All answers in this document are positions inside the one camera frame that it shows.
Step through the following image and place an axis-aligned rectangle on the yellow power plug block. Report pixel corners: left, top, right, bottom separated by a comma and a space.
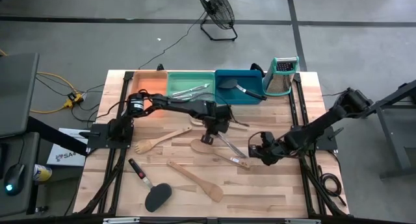
63, 92, 85, 110

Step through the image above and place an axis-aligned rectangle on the black spatula red button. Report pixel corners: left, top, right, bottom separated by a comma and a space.
127, 158, 173, 214

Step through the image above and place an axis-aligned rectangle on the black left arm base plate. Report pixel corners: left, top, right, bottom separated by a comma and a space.
79, 123, 135, 150

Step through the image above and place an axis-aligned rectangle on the black aluminium frame rail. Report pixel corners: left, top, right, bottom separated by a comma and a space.
287, 71, 350, 217
74, 70, 137, 216

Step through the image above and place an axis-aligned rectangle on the dark grey desk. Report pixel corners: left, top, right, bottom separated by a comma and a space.
0, 132, 40, 218

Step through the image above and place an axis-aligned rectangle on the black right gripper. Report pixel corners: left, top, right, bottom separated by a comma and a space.
248, 131, 285, 166

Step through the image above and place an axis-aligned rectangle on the wooden spoon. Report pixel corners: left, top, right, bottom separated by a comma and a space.
190, 138, 252, 170

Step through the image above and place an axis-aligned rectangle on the coiled black cable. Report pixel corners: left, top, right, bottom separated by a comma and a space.
317, 165, 348, 208

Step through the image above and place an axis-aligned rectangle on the white printed cardboard box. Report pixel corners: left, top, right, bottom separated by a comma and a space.
46, 127, 88, 168

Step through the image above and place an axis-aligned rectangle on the mint green plastic bin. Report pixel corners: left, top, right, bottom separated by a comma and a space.
166, 71, 216, 107

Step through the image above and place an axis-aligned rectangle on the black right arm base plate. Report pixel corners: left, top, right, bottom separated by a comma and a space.
290, 124, 345, 152

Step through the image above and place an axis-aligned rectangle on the black nylon spatula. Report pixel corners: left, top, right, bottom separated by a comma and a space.
216, 78, 268, 101

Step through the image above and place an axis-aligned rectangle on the black frame cross bar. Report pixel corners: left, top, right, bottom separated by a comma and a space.
0, 214, 416, 224

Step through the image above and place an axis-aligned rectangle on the black metal stand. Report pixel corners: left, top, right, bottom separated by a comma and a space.
358, 77, 416, 179

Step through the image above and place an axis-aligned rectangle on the yellow extension cable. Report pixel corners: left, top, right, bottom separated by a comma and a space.
29, 71, 81, 115

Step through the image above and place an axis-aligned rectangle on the black fan power cable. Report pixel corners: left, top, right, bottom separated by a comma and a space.
138, 10, 208, 71

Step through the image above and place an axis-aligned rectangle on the black computer mouse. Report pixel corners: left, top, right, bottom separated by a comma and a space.
3, 163, 26, 196

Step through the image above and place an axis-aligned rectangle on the blue plastic bin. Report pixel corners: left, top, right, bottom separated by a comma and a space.
214, 69, 265, 105

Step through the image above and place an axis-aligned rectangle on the yellow blue drink can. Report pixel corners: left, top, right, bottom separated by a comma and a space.
33, 164, 53, 182

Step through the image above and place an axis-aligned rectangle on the silver metal bracket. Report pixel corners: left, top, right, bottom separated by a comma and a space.
103, 217, 140, 224
285, 218, 321, 224

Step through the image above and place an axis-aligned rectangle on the orange plastic bin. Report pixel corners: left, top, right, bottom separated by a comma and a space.
130, 70, 169, 118

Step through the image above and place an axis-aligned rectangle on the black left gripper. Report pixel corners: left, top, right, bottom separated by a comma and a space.
200, 105, 233, 145

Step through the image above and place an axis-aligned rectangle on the wooden spork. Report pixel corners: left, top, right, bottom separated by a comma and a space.
134, 124, 193, 155

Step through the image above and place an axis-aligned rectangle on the metal box grater teal handle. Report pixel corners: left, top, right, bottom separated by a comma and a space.
261, 56, 300, 97

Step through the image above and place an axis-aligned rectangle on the black diagonal desk leg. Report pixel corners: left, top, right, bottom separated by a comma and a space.
27, 116, 89, 157

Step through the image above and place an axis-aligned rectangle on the black floor fan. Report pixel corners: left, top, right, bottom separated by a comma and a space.
195, 0, 238, 42

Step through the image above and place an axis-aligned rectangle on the wooden slotted spatula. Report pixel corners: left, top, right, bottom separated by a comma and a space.
190, 115, 250, 131

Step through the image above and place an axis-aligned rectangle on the dark grey laptop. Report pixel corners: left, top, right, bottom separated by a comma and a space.
0, 52, 40, 139

